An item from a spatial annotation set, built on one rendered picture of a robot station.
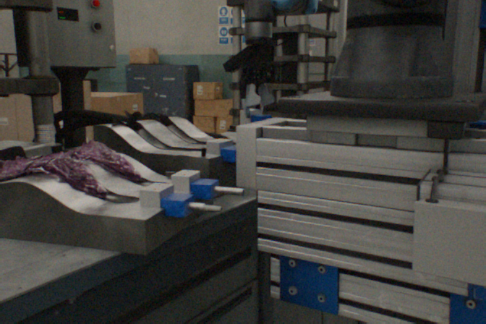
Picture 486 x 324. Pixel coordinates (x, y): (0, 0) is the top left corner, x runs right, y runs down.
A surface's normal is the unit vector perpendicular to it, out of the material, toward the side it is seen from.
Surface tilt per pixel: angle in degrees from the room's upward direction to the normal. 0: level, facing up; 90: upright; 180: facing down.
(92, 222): 90
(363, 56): 73
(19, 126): 94
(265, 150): 90
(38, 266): 0
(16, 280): 0
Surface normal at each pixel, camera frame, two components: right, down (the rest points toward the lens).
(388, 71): -0.29, -0.16
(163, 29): -0.42, 0.14
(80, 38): 0.81, 0.09
